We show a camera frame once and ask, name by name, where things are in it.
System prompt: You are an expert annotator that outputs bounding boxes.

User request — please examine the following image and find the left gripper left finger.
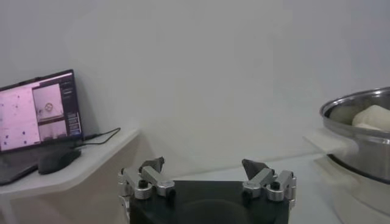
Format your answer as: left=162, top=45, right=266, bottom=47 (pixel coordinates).
left=118, top=156, right=177, bottom=211

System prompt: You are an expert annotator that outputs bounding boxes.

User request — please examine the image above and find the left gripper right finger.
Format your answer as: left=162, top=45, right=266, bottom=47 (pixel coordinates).
left=241, top=158, right=297, bottom=209

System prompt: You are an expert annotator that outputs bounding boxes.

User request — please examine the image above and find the white steamed baozi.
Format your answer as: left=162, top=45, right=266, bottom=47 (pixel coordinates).
left=352, top=105, right=390, bottom=131

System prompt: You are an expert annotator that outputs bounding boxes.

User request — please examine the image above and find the stainless steel steamer basket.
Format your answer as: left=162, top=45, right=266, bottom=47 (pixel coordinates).
left=303, top=86, right=390, bottom=185

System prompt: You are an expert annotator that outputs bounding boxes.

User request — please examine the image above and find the white side table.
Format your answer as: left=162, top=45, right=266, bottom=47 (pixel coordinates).
left=0, top=127, right=153, bottom=224

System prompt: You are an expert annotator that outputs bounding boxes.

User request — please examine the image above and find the black computer mouse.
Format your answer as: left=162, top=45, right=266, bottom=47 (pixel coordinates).
left=38, top=148, right=82, bottom=175

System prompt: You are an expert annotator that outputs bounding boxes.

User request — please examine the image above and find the black open laptop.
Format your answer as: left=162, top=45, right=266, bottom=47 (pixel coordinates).
left=0, top=69, right=83, bottom=186

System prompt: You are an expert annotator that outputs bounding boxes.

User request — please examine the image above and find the black laptop cable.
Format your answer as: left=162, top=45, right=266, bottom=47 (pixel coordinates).
left=71, top=127, right=122, bottom=150

